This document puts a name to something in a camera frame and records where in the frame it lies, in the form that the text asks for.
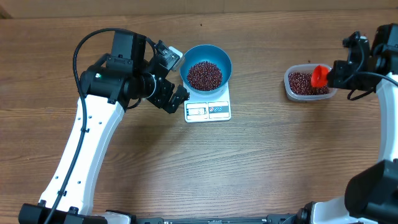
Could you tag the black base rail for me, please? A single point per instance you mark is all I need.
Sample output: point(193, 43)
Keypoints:
point(214, 220)

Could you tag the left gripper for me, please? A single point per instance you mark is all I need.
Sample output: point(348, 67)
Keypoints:
point(161, 100)

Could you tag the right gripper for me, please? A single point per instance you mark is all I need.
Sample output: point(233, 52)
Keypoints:
point(338, 79)

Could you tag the clear plastic container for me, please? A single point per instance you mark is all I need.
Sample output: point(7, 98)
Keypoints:
point(305, 68)

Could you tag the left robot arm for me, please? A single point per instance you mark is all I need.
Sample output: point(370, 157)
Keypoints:
point(135, 69)

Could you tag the red scoop with blue handle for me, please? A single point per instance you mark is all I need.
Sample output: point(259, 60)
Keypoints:
point(319, 77)

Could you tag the red beans in bowl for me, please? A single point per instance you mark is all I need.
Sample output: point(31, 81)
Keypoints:
point(205, 76)

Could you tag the white digital kitchen scale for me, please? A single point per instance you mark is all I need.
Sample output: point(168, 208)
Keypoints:
point(202, 108)

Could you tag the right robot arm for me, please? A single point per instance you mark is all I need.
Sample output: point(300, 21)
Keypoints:
point(371, 196)

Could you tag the red beans in container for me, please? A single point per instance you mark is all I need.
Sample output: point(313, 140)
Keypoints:
point(300, 84)

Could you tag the blue metal bowl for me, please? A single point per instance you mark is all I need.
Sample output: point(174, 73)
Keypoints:
point(210, 53)

